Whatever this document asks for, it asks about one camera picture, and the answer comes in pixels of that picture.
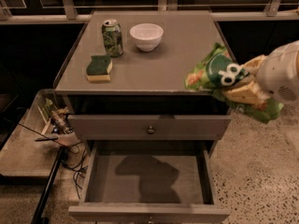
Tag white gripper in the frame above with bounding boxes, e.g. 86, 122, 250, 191
221, 41, 299, 107

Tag green rice chip bag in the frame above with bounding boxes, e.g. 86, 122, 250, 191
184, 43, 283, 123

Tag round metal drawer knob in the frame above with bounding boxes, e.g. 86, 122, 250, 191
147, 126, 155, 134

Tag grey drawer cabinet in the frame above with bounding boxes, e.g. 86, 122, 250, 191
51, 9, 250, 224

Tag open middle grey drawer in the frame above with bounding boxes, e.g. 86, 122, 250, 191
69, 141, 230, 224

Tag closed upper grey drawer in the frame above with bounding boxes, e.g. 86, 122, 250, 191
68, 115, 231, 140

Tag white ceramic bowl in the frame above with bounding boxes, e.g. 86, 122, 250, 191
130, 23, 164, 51

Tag green soda can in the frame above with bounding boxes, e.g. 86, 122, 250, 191
102, 19, 123, 57

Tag green yellow sponge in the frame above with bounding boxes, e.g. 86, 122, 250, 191
86, 55, 113, 82

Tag clear plastic bin with clutter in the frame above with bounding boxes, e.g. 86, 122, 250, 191
23, 89, 78, 150

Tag metal window railing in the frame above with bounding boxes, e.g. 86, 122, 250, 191
0, 0, 299, 24

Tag black cables on floor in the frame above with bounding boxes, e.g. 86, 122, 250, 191
59, 139, 91, 201

